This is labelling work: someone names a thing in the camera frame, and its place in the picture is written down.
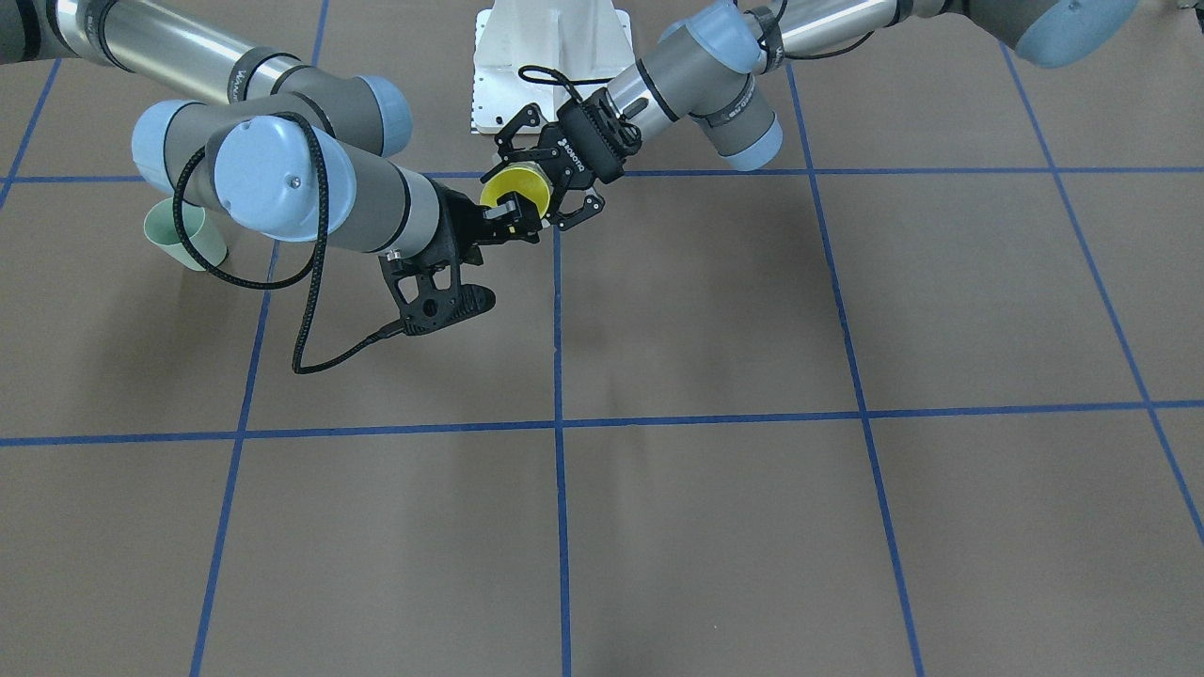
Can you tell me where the yellow cup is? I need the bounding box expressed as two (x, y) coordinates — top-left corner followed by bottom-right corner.
(479, 161), (554, 217)

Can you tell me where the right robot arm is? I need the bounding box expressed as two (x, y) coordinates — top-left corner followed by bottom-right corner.
(2, 1), (542, 265)

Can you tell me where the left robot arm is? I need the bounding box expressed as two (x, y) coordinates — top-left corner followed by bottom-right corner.
(482, 1), (1137, 230)

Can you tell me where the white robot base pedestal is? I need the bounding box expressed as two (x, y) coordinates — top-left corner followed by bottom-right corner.
(470, 1), (635, 134)

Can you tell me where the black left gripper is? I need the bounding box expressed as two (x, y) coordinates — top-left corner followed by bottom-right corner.
(495, 88), (643, 232)

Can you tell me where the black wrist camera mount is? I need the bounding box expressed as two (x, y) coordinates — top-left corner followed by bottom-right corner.
(377, 245), (498, 339)

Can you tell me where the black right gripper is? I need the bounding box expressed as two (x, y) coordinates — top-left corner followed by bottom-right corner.
(435, 184), (543, 266)

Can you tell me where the light green cup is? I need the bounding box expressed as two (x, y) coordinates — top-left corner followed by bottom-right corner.
(143, 198), (229, 273)

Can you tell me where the black braided cable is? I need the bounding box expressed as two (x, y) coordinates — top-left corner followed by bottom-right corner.
(171, 111), (407, 375)

